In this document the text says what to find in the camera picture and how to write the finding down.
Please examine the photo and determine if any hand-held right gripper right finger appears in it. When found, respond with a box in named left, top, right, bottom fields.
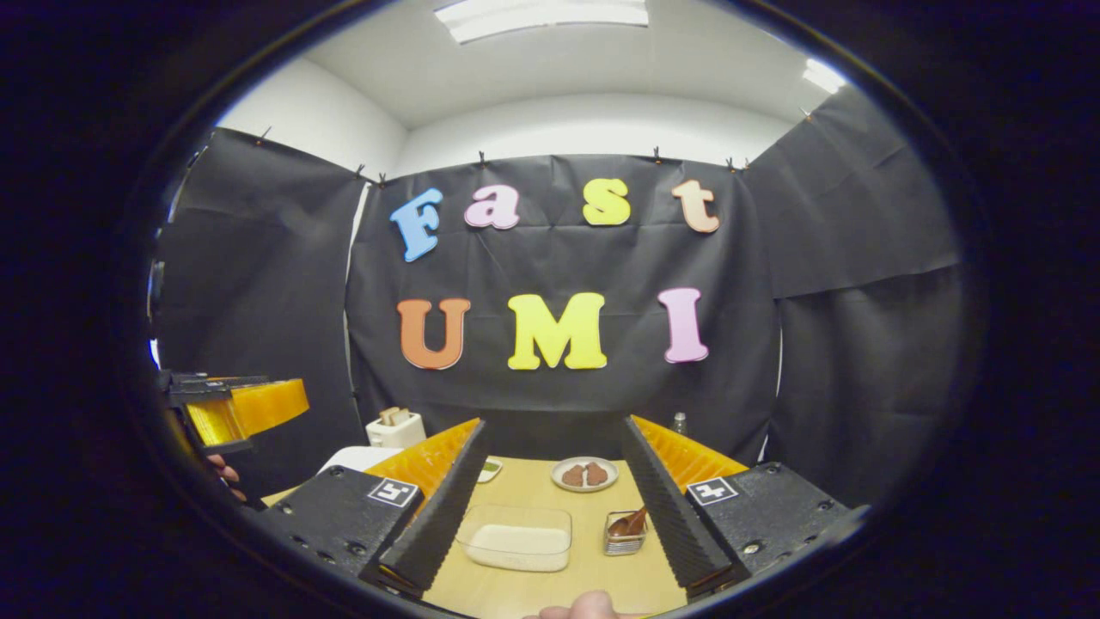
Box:
left=620, top=414, right=856, bottom=597

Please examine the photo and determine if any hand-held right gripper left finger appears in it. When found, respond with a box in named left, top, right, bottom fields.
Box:
left=258, top=419, right=489, bottom=598

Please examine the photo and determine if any metal wire chopstick holder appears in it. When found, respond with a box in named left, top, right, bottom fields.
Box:
left=602, top=509, right=648, bottom=557

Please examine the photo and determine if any white rice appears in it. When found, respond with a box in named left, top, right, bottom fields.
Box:
left=468, top=524, right=570, bottom=572

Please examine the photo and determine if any white rice cooker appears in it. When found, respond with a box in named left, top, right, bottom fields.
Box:
left=318, top=445, right=405, bottom=475

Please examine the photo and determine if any clear glass dish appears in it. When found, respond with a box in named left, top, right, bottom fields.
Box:
left=455, top=505, right=573, bottom=573

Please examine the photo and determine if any white toaster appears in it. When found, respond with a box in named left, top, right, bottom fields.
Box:
left=365, top=407, right=427, bottom=449

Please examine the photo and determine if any white round plate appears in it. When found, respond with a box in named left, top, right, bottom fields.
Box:
left=550, top=456, right=620, bottom=493

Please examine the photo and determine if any black backdrop cloth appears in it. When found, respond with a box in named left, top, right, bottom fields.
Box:
left=153, top=86, right=963, bottom=508

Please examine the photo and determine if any ceiling light panel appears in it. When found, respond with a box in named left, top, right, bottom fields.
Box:
left=434, top=0, right=650, bottom=44
left=802, top=58, right=847, bottom=94

